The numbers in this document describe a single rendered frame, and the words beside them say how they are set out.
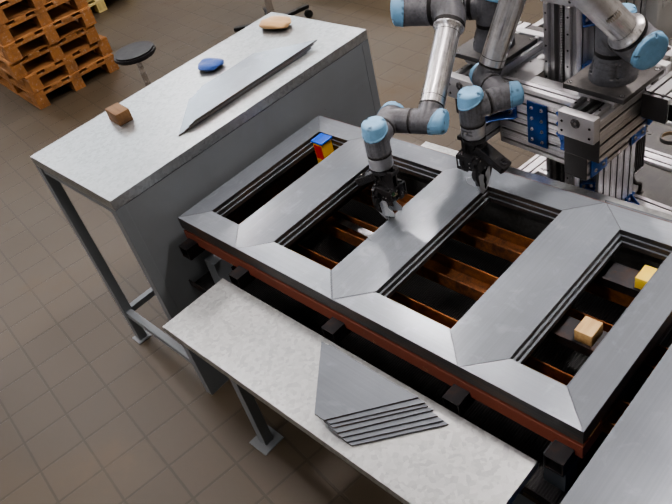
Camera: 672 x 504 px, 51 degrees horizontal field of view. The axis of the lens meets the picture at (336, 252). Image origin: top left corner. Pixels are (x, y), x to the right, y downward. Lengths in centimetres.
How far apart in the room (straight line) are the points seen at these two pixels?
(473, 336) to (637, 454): 48
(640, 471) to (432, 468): 46
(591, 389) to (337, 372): 65
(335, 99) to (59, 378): 181
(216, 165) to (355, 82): 76
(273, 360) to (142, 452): 111
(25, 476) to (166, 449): 60
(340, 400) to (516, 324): 50
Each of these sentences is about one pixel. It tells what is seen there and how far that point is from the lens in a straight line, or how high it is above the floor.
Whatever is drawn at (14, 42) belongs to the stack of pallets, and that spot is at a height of 55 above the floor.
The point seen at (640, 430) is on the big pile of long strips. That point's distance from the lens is 172.
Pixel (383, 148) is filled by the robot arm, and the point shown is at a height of 115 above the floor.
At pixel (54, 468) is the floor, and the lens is 323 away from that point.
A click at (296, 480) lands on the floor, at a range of 274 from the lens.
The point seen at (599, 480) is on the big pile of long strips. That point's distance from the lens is 164.
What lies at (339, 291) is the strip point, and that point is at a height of 86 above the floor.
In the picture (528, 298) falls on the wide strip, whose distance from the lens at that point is 195.
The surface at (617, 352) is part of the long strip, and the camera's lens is 183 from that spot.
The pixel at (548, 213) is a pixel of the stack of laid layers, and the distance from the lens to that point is 224.
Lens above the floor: 226
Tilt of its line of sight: 40 degrees down
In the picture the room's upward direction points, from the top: 16 degrees counter-clockwise
